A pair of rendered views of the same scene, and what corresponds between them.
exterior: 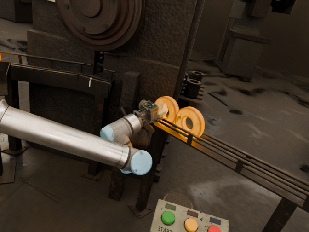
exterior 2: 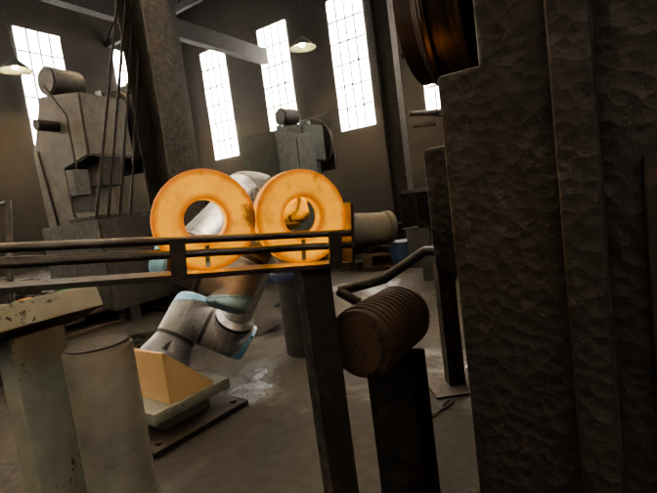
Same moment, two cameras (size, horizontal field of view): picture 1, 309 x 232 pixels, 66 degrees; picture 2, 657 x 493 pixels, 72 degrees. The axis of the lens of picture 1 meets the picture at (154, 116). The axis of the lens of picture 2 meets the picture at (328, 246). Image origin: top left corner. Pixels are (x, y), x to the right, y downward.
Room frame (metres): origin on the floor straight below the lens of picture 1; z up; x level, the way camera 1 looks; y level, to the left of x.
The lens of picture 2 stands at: (1.48, -0.71, 0.72)
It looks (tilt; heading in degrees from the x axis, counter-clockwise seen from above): 6 degrees down; 116
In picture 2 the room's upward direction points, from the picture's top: 7 degrees counter-clockwise
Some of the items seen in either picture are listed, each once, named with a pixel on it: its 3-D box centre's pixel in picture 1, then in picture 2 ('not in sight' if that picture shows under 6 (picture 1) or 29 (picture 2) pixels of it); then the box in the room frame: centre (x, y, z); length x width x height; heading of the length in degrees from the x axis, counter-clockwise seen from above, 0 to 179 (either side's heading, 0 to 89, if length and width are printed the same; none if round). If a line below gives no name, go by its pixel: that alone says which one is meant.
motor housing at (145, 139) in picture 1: (127, 164); (394, 426); (1.17, 0.09, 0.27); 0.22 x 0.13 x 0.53; 84
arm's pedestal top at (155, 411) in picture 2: not in sight; (168, 393); (0.16, 0.46, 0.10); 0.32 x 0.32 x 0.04; 79
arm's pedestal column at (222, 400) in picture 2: not in sight; (171, 408); (0.16, 0.46, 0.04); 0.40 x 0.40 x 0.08; 79
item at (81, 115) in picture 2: not in sight; (98, 177); (-3.70, 3.37, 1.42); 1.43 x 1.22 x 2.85; 179
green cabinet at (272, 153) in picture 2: not in sight; (288, 204); (-1.07, 3.58, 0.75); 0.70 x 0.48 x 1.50; 84
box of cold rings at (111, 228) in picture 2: not in sight; (143, 258); (-1.91, 2.27, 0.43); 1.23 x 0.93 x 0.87; 82
